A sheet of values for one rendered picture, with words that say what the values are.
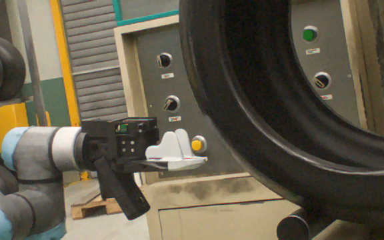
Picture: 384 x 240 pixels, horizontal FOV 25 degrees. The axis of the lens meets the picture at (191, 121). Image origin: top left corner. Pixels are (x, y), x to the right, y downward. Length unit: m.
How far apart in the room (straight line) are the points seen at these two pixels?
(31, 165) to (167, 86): 0.60
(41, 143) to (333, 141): 0.47
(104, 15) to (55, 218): 9.82
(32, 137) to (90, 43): 9.87
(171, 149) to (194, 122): 0.63
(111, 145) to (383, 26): 0.50
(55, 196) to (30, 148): 0.09
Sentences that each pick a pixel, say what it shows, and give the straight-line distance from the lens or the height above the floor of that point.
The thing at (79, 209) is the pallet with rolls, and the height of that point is 0.10.
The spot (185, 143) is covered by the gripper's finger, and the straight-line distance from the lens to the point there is 1.34.
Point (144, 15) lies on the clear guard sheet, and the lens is 1.95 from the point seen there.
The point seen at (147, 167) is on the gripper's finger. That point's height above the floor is 1.00.
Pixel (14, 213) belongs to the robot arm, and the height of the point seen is 0.97.
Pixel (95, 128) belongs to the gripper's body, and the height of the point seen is 1.07.
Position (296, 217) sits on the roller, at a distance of 1.17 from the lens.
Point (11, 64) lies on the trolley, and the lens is 5.77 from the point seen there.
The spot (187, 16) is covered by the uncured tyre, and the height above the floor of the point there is 1.21.
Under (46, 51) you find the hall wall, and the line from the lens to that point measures 11.49.
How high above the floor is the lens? 1.13
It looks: 3 degrees down
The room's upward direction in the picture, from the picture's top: 9 degrees counter-clockwise
